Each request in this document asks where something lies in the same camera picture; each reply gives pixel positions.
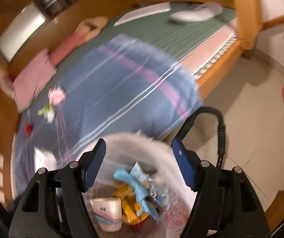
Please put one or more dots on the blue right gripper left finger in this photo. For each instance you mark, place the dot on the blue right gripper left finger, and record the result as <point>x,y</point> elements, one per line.
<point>91,162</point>

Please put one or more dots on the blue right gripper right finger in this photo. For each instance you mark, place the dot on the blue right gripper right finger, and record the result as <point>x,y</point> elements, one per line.
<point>184,164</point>

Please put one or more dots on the white paper cup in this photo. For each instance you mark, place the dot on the white paper cup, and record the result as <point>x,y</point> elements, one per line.
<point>108,212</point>

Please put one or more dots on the white small carton box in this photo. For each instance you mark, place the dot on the white small carton box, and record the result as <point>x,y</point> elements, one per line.
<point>44,159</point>

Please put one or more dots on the white mesh trash basket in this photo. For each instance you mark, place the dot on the white mesh trash basket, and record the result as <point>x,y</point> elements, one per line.
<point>122,151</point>

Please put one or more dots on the light blue paper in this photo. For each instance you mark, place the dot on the light blue paper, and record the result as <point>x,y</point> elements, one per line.
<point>141,193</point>

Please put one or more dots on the yellow snack bag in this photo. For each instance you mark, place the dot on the yellow snack bag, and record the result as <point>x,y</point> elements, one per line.
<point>132,212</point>

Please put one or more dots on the green wrapper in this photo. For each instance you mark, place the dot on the green wrapper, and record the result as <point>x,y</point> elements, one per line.
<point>46,109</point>

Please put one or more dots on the red wrapper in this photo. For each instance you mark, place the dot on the red wrapper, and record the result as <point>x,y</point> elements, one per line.
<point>28,129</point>

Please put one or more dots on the pink white plastic bag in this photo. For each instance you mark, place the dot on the pink white plastic bag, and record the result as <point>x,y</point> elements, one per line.
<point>56,96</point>

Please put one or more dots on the light blue plastic bag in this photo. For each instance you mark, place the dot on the light blue plastic bag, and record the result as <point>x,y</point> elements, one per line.
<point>158,191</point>

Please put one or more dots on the white tissue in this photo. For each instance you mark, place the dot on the white tissue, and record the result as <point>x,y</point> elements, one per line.
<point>50,116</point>

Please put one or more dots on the blue plaid blanket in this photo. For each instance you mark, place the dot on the blue plaid blanket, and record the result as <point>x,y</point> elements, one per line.
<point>75,126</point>

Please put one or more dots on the pink pillow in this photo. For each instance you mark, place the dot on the pink pillow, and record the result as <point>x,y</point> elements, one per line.
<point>32,79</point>

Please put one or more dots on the green bed mat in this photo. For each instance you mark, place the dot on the green bed mat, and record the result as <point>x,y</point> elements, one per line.
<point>169,32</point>

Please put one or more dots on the white plush toy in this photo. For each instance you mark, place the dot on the white plush toy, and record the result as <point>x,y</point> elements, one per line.
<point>6,84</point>

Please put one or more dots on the striped plush doll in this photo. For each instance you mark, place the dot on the striped plush doll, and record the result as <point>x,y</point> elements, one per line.
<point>86,30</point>

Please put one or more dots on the white handheld appliance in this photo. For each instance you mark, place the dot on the white handheld appliance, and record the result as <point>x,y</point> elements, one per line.
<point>202,13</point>

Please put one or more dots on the white flat board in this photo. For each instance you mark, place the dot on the white flat board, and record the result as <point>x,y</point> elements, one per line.
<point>144,12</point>

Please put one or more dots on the frosted glass window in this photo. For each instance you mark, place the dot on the frosted glass window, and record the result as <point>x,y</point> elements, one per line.
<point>21,28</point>

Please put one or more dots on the wooden bed frame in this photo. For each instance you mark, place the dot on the wooden bed frame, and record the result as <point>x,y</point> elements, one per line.
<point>50,32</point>

